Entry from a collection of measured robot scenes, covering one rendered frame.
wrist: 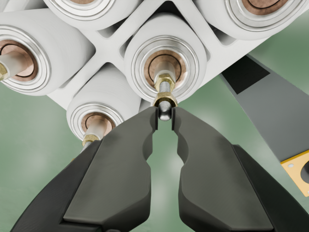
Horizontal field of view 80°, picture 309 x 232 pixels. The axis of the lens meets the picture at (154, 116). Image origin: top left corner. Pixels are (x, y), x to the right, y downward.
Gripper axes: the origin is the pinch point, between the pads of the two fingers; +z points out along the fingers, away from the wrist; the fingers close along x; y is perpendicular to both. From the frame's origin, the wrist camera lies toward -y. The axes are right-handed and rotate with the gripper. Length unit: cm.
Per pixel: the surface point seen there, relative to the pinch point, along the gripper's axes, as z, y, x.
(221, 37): 21.9, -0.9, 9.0
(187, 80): 9.3, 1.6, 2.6
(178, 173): 35, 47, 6
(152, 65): 9.6, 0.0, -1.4
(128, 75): 9.8, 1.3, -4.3
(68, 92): 16.7, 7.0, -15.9
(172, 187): 35, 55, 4
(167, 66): 7.7, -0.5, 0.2
